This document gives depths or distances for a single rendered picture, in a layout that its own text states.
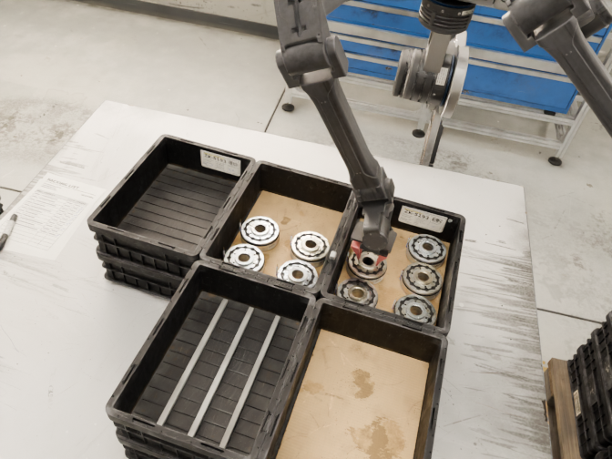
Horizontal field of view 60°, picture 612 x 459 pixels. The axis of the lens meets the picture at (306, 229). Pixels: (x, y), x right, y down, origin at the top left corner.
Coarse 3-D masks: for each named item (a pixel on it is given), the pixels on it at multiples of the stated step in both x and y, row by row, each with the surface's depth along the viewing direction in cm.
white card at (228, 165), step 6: (204, 150) 154; (204, 156) 155; (210, 156) 154; (216, 156) 153; (222, 156) 153; (204, 162) 157; (210, 162) 156; (216, 162) 155; (222, 162) 154; (228, 162) 154; (234, 162) 153; (216, 168) 157; (222, 168) 156; (228, 168) 155; (234, 168) 155; (234, 174) 156
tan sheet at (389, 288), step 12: (396, 240) 148; (396, 252) 144; (396, 264) 142; (408, 264) 142; (444, 264) 143; (348, 276) 137; (384, 276) 138; (396, 276) 139; (384, 288) 136; (396, 288) 136; (384, 300) 133; (396, 300) 133; (432, 300) 134
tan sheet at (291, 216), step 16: (256, 208) 152; (272, 208) 152; (288, 208) 153; (304, 208) 153; (320, 208) 154; (288, 224) 148; (304, 224) 149; (320, 224) 149; (336, 224) 150; (240, 240) 143; (288, 240) 144; (272, 256) 140; (288, 256) 140; (272, 272) 136; (320, 272) 137
